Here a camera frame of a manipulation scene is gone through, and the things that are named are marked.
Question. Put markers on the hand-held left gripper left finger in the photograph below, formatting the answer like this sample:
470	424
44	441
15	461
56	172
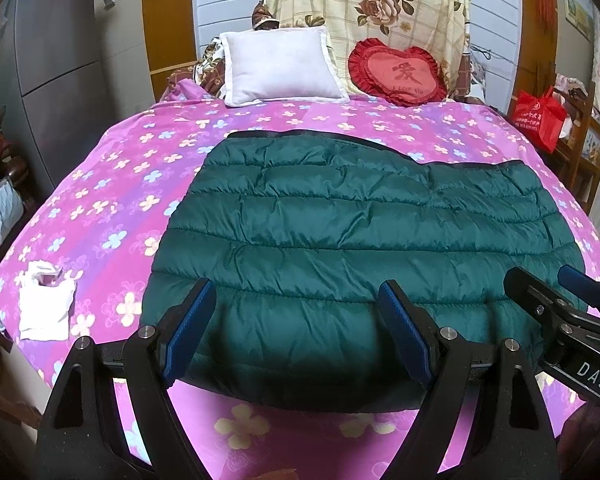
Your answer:
190	320

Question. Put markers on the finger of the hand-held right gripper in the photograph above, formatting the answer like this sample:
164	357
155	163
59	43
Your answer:
587	285
535	290

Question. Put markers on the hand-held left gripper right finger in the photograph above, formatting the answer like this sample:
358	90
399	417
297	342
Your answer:
405	330

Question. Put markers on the dark green down jacket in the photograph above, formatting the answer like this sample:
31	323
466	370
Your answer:
355	220

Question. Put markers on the wooden shelf rack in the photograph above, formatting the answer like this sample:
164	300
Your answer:
580	160

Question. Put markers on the crumpled white plastic bag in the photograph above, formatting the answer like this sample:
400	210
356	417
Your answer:
45	310

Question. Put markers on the pink floral bed sheet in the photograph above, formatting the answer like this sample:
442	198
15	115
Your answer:
130	185

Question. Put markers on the red shopping bag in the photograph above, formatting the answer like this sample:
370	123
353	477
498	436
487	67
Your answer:
537	117

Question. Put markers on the tied white plastic bag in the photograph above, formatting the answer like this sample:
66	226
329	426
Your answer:
0	205

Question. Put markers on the red heart-shaped ruffled cushion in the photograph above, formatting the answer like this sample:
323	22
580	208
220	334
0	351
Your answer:
405	75

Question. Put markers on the brown floral quilt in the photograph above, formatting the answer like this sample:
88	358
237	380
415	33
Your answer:
210	65

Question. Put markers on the white pillow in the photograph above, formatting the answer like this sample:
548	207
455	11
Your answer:
280	65

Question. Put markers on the grey refrigerator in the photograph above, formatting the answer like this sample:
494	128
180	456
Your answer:
55	60

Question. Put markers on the yellow checked rose quilt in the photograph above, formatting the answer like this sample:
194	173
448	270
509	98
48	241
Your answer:
380	0

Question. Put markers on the framed wall picture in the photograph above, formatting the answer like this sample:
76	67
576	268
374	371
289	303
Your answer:
580	17

